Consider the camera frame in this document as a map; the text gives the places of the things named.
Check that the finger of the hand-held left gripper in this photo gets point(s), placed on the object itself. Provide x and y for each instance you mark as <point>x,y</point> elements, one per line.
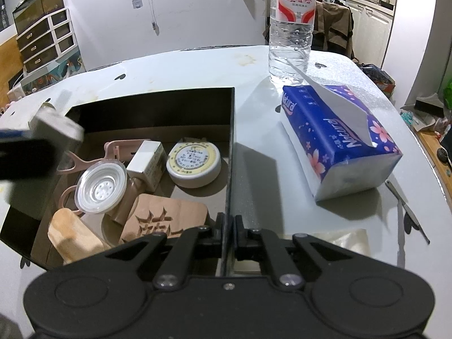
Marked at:
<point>28,159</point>

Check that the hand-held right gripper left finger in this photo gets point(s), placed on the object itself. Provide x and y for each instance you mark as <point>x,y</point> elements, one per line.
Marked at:
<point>217,229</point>

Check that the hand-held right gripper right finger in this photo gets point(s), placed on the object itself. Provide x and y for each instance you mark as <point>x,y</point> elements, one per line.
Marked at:
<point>238,233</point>

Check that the plain white box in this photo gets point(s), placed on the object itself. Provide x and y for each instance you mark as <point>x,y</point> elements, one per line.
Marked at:
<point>58,127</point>

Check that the carved wooden tile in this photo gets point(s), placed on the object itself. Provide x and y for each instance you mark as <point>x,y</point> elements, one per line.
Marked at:
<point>166,212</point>

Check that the white round tape measure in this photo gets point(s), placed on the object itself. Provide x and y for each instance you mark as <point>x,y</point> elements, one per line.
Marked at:
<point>193,162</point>

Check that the clear plastic strainer cup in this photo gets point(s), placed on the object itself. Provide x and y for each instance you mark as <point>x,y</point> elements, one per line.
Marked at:
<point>100,187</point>

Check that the oval wooden block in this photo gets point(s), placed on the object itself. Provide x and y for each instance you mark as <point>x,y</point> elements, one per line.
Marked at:
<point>74,236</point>

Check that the pink plastic clip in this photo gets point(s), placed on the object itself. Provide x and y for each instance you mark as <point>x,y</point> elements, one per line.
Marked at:
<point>120,148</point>

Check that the small white box yellowish side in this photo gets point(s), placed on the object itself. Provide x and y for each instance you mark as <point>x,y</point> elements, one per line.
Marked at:
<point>146,160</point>

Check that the black cardboard box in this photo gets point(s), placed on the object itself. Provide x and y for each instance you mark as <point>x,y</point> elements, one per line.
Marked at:
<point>159,109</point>

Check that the translucent plastic sheet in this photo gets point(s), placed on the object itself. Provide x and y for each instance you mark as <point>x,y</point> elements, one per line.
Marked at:
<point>339,240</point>

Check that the white drawer cabinet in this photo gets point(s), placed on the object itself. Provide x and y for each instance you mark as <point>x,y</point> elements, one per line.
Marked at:
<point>46,42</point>

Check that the blue floral tissue pack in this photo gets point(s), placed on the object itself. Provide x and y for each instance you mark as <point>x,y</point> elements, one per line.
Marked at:
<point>335,141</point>

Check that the glass fish tank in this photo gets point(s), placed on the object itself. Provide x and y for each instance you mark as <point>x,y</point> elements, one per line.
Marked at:
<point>39,3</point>

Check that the metal scalpel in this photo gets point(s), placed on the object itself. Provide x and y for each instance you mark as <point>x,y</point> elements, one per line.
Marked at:
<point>406,208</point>

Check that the clear plastic water bottle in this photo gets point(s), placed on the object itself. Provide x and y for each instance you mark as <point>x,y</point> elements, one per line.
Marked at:
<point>291,24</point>

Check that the chair with brown jacket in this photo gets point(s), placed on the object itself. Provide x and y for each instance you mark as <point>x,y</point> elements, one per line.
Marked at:
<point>335,24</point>

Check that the wall socket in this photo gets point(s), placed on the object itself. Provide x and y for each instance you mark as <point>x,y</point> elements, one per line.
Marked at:
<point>137,3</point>

